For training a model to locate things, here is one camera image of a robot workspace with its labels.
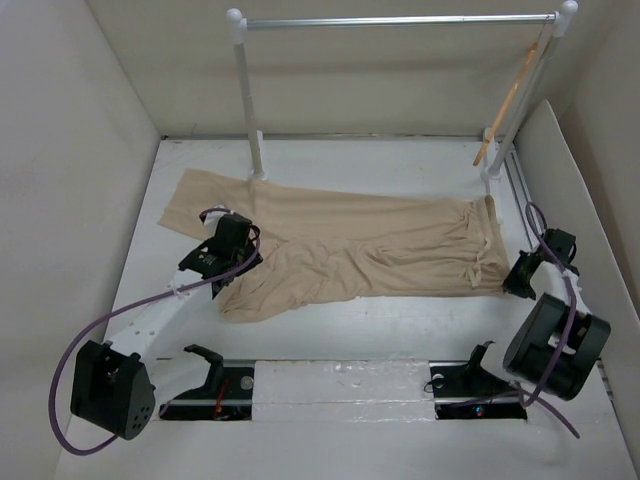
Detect beige trousers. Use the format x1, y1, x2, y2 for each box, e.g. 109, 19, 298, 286
159, 169, 510, 322

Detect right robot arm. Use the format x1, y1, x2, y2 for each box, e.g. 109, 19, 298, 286
502, 229, 611, 401

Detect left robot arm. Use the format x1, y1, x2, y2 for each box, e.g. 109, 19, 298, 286
70, 207, 262, 440

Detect wooden clothes hanger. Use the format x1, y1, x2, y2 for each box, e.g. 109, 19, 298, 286
473, 41, 539, 167

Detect white clothes rack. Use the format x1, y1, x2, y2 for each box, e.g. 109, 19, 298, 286
226, 1, 579, 207

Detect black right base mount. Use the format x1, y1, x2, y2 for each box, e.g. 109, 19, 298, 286
424, 362, 527, 420

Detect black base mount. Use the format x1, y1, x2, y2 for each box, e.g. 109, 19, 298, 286
424, 362, 527, 420
158, 344, 255, 422

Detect aluminium rail right side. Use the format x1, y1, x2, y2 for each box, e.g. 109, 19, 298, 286
503, 146, 538, 250

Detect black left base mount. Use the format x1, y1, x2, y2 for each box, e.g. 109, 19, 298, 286
158, 344, 255, 422

